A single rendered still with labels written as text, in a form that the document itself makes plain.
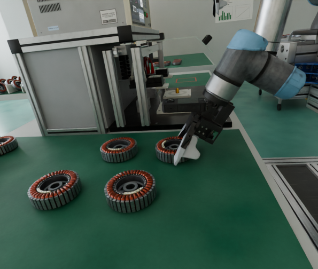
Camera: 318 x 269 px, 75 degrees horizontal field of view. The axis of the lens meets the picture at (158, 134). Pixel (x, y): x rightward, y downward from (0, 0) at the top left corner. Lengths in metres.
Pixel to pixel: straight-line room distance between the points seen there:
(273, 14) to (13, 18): 4.69
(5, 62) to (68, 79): 7.70
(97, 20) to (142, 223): 0.73
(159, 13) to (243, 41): 5.85
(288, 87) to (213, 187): 0.28
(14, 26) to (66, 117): 4.20
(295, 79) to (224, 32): 5.78
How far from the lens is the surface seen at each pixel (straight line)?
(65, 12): 0.97
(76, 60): 0.82
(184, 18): 6.26
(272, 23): 0.66
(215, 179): 0.53
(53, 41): 0.84
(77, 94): 0.85
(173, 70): 2.53
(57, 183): 0.57
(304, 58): 1.24
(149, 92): 1.18
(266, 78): 0.54
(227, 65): 0.52
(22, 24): 4.92
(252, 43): 0.52
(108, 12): 0.90
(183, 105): 0.54
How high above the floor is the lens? 1.07
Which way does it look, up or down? 24 degrees down
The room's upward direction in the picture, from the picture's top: 6 degrees counter-clockwise
